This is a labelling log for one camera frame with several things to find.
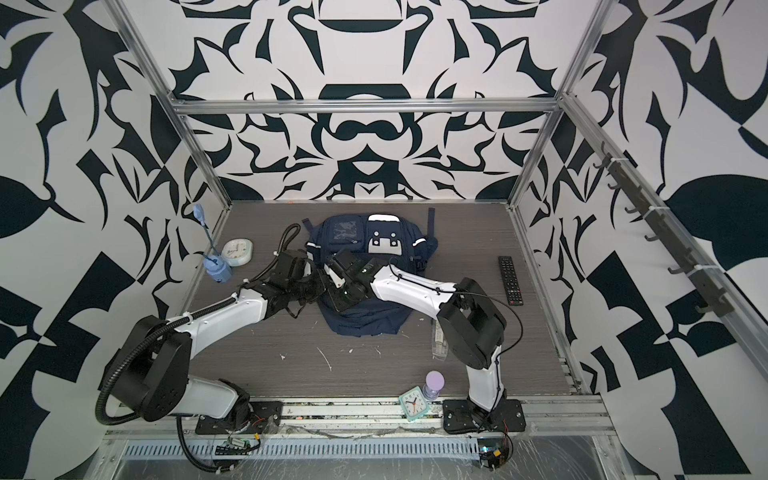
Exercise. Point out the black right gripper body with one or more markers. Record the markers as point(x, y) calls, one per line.
point(343, 297)

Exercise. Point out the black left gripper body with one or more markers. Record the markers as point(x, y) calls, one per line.
point(308, 290)

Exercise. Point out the navy blue student backpack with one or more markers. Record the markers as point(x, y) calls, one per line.
point(367, 240)

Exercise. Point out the clear plastic ruler case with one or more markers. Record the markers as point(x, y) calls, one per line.
point(440, 346)

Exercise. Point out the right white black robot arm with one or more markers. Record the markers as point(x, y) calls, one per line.
point(471, 322)

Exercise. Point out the purple lidded small bottle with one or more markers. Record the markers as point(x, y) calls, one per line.
point(434, 383)

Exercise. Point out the small green alarm clock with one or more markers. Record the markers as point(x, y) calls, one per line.
point(414, 404)

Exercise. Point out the black tv remote control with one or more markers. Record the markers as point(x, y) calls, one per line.
point(510, 281)

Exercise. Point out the left small circuit board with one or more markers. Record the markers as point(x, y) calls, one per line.
point(238, 447)

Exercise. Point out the right circuit board green light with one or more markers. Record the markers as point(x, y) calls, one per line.
point(494, 452)

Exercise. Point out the light blue round wall clock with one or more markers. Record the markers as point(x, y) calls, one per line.
point(237, 252)

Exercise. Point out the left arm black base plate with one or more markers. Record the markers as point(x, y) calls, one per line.
point(246, 417)

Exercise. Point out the white perforated cable tray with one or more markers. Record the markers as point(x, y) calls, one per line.
point(355, 448)

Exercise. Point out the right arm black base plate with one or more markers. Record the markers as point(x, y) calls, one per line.
point(463, 416)

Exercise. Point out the wall mounted hook rail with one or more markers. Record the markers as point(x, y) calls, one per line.
point(669, 231)

